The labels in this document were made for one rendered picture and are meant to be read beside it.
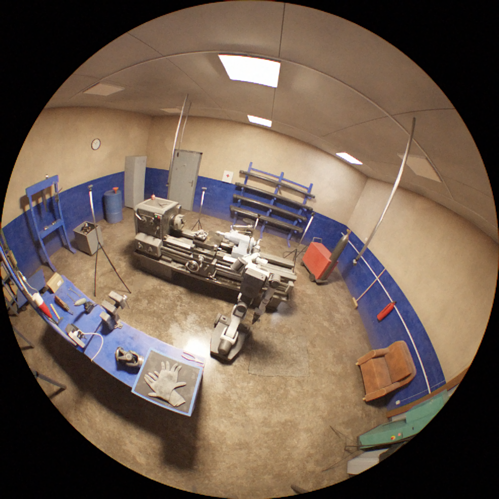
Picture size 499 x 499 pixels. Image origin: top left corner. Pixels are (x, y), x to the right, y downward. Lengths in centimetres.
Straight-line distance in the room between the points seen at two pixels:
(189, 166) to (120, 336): 516
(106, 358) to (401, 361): 397
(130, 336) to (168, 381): 74
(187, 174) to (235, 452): 664
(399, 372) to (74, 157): 799
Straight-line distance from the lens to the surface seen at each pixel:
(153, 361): 110
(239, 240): 239
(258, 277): 153
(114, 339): 169
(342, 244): 390
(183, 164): 580
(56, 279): 247
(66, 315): 213
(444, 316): 360
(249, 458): 253
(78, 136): 501
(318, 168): 542
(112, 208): 519
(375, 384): 336
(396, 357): 351
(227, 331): 221
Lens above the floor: 230
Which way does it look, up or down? 32 degrees down
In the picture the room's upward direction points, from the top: 19 degrees clockwise
